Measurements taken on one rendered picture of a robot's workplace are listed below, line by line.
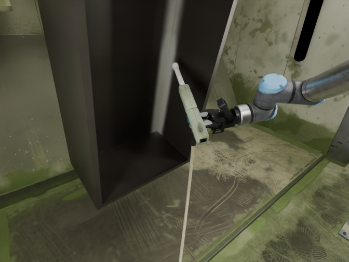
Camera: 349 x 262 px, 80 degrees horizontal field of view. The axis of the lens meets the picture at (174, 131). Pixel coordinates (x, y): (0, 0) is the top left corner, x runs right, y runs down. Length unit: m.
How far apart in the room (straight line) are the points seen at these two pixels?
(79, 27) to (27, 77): 1.42
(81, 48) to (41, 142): 1.34
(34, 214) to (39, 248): 0.29
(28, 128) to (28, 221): 0.65
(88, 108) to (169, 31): 0.68
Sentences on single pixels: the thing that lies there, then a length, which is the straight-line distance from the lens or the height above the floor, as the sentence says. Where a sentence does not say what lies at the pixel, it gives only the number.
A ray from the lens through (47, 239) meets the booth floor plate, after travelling 1.64.
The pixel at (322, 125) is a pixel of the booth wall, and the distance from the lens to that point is 2.57.
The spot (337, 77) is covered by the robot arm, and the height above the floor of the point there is 1.13.
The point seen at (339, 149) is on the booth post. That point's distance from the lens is 2.61.
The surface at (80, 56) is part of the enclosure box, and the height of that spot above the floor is 1.16.
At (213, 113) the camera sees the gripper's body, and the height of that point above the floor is 0.91.
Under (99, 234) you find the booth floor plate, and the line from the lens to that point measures 1.54.
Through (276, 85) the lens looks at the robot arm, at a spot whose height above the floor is 1.05.
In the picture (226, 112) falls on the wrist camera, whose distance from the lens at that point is 0.86.
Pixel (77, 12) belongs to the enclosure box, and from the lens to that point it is 0.59.
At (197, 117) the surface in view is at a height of 0.92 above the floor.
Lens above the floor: 1.26
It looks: 29 degrees down
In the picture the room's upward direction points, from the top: 2 degrees clockwise
